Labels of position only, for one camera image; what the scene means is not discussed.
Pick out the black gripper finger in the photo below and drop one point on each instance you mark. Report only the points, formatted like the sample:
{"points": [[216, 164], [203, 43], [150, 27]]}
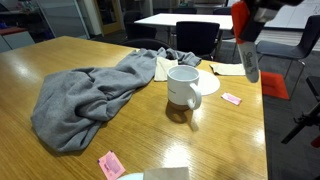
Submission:
{"points": [[253, 28]]}

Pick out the marker pen with red cap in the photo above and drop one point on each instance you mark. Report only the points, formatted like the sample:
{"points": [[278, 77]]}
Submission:
{"points": [[250, 63]]}

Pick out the white mug cup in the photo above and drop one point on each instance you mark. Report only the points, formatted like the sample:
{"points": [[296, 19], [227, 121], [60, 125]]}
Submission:
{"points": [[180, 88]]}

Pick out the dark blue chair metal legs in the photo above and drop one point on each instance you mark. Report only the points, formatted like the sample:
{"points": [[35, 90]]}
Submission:
{"points": [[283, 50]]}

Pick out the white paper sheet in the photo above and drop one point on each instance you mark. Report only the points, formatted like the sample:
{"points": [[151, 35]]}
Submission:
{"points": [[230, 69]]}

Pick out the black chair with square backrest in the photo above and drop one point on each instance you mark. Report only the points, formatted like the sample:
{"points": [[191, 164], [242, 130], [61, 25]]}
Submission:
{"points": [[196, 36]]}

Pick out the white meeting table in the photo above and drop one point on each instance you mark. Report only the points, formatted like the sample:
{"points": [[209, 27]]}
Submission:
{"points": [[186, 20]]}

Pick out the large white plate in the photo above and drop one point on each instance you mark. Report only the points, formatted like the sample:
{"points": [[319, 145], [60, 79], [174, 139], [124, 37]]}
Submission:
{"points": [[210, 83]]}

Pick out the pink sugar packet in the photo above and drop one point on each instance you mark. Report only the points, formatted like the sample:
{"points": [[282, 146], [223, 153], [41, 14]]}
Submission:
{"points": [[231, 98], [111, 166]]}

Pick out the brown paper napkin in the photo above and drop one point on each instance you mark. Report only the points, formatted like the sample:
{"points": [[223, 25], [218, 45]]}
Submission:
{"points": [[163, 68]]}

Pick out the black chair with curved backrest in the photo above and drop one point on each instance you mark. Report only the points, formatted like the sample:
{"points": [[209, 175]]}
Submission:
{"points": [[146, 44]]}

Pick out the brown napkin on small plate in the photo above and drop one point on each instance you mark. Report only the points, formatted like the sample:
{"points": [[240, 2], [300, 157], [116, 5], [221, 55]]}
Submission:
{"points": [[166, 174]]}

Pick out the grey hoodie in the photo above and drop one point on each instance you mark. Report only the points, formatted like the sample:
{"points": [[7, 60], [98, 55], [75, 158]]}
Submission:
{"points": [[83, 96]]}

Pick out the small white plate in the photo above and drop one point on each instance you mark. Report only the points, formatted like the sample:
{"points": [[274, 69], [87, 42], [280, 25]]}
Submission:
{"points": [[133, 177]]}

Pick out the grey cabinet with red top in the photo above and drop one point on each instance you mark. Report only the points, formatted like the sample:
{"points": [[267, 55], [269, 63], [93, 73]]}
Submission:
{"points": [[16, 40]]}

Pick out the black camera stand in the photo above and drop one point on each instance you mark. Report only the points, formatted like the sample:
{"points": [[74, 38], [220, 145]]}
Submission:
{"points": [[300, 123]]}

